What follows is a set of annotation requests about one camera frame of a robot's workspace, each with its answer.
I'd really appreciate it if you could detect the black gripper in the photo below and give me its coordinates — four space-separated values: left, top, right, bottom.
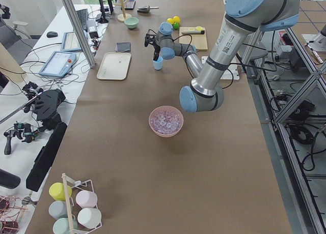
153 37 161 61

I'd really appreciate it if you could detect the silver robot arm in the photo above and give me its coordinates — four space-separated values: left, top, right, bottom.
145 0 300 112

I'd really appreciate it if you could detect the light blue plastic cup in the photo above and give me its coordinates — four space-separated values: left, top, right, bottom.
152 56 164 70

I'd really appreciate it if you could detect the metal ice scoop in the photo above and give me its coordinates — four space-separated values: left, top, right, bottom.
137 5 159 14

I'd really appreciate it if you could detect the wooden cup tree stand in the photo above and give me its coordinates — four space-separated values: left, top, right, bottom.
116 0 132 22

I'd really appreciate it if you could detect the pile of ice cubes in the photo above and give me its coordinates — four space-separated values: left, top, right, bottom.
150 110 182 134

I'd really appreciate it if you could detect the pink cup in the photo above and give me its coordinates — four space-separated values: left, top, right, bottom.
75 190 98 208

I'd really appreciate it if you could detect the yellow cup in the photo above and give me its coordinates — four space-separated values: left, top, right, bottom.
49 183 66 201

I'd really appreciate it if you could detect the white cup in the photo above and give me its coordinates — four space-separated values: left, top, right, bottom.
77 208 102 229

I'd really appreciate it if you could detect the white cup rack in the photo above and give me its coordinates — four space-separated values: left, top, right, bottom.
62 173 102 233

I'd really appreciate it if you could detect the grey cup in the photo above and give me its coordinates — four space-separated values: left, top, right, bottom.
48 200 67 220

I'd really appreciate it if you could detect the mint cup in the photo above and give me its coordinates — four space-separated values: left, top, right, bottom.
52 218 70 234

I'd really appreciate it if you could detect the green lime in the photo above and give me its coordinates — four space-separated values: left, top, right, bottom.
173 22 180 31

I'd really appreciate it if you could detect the yellow lemon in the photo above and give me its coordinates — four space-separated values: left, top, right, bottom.
167 18 175 25
173 16 181 23

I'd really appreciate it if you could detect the mint green bowl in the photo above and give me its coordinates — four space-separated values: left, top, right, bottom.
124 17 139 30

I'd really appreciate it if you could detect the wooden cutting board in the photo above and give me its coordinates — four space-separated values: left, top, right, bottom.
179 27 208 51

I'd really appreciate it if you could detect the cream rabbit tray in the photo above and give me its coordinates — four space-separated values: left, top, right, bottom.
97 52 131 81

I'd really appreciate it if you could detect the pink bowl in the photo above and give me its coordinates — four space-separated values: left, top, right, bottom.
148 105 184 137

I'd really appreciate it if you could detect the black keyboard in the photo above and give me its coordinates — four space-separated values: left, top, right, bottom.
75 9 88 31

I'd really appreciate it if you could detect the blue teach pendant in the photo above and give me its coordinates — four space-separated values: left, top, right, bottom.
39 51 76 78
61 32 82 52

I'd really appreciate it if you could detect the black computer mouse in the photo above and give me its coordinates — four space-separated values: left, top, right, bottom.
46 31 58 38

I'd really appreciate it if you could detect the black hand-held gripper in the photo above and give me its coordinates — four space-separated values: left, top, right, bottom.
4 122 38 155

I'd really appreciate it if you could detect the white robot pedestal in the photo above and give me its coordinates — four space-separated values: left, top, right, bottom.
201 55 240 80

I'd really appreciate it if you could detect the aluminium frame post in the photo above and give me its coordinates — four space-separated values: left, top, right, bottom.
61 0 95 68

